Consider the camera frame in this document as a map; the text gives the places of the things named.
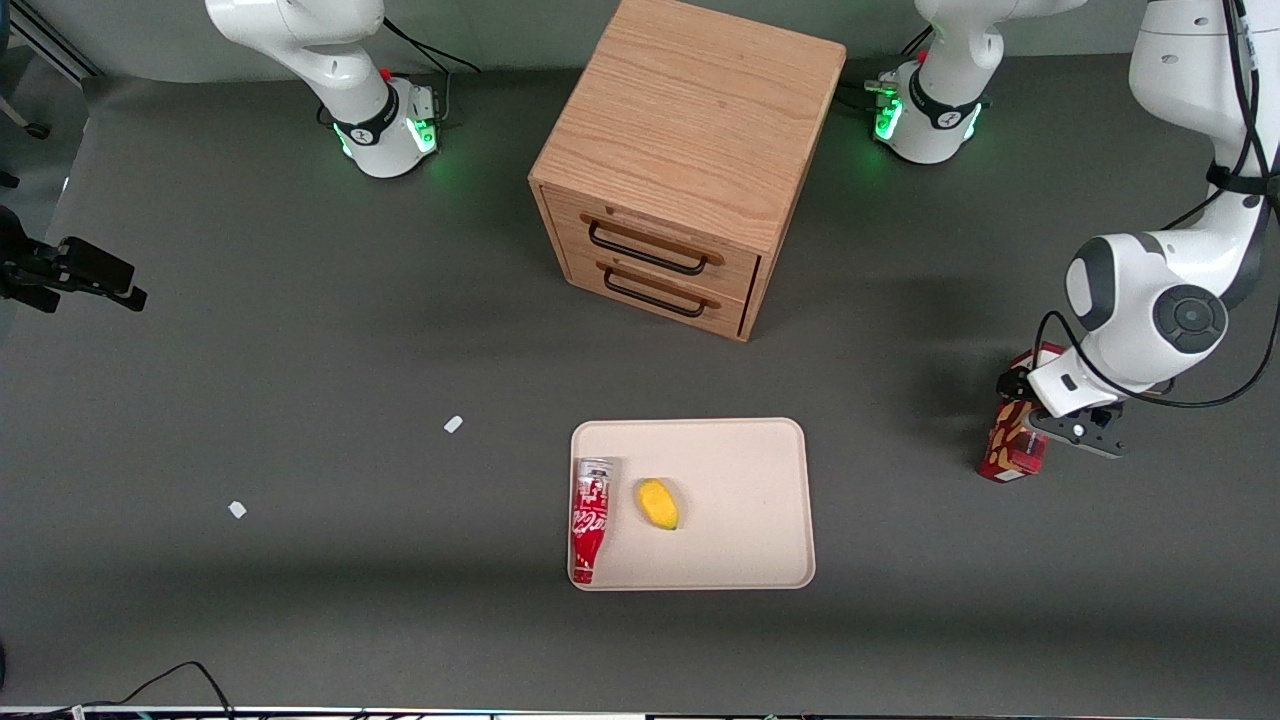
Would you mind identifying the red cookie box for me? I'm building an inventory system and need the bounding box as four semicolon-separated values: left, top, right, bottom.
978;341;1068;484

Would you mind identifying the beige plastic tray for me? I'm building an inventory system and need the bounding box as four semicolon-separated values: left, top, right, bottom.
567;417;817;592

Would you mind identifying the wooden drawer front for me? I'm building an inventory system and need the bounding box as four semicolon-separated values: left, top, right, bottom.
563;248;753;338
545;188;763;303

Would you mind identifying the yellow mango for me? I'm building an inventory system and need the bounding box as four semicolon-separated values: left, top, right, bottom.
636;478;681;532

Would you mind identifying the wooden drawer cabinet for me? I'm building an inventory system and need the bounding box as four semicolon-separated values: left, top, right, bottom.
528;0;849;344

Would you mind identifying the red crushed cola can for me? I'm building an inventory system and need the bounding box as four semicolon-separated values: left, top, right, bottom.
570;456;614;586

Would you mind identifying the black chair caster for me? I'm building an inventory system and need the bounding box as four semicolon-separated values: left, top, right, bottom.
0;95;52;142

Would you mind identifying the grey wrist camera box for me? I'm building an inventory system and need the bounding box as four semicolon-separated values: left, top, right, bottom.
1029;404;1128;460

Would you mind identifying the black drawer handle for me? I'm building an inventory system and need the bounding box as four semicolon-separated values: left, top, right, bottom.
602;267;708;320
587;221;708;277

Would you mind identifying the black right arm base cable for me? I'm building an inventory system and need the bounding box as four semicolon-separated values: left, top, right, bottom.
382;17;483;77

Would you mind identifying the black cable on table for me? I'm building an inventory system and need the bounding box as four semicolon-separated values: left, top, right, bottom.
0;660;237;717

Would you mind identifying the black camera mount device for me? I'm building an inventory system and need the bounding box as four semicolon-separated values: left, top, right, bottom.
0;204;149;315

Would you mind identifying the aluminium frame rail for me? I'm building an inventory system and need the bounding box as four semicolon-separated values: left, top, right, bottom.
6;0;103;83

